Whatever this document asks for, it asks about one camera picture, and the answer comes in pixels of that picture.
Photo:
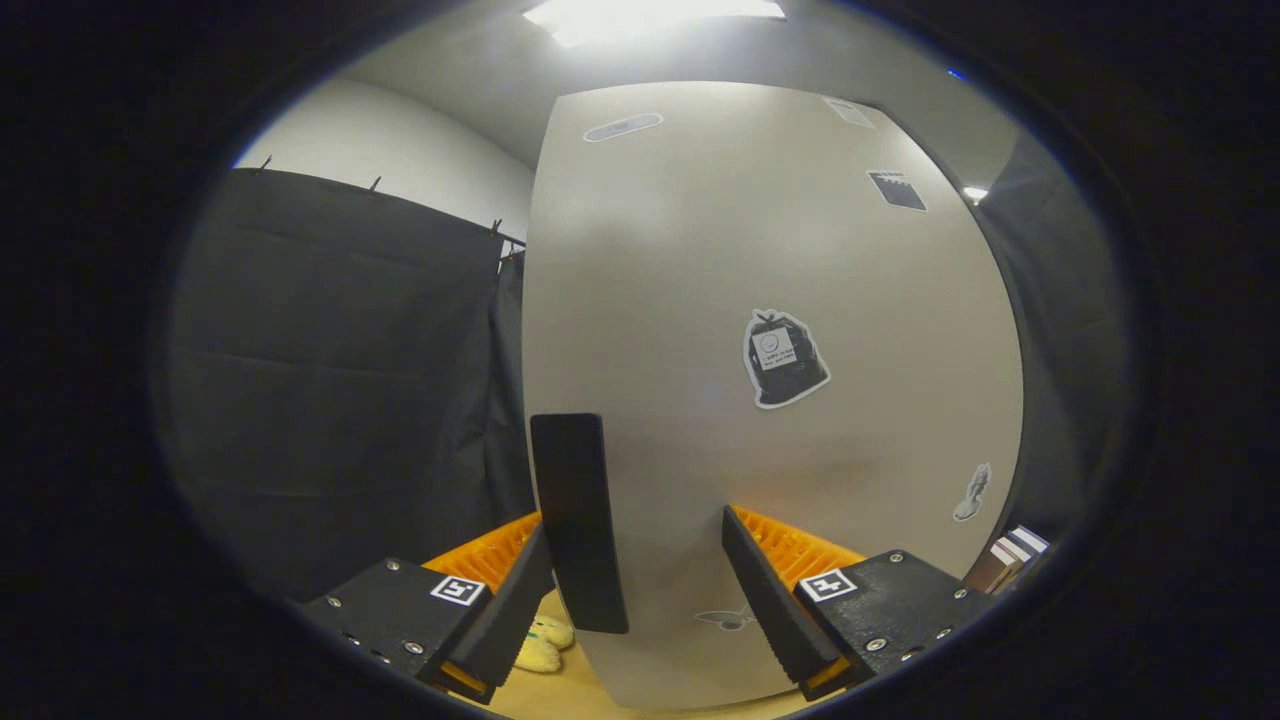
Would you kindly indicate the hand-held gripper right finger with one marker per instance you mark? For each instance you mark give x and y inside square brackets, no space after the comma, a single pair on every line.
[770,610]

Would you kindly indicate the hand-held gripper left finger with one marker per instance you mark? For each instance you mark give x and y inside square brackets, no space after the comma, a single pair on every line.
[510,625]

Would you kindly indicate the grey cabinet door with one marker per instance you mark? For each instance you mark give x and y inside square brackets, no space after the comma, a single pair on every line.
[680,280]

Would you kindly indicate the yellow plush toy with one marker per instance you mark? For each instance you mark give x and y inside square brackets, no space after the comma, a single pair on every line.
[545,650]

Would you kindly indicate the white and blue book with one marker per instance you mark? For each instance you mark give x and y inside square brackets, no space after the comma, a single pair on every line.
[1030,540]

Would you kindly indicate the dark grey cabinet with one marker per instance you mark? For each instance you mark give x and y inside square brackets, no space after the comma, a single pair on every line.
[1045,400]

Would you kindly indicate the ceiling light panel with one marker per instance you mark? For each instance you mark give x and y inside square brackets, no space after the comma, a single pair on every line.
[650,15]
[975,192]

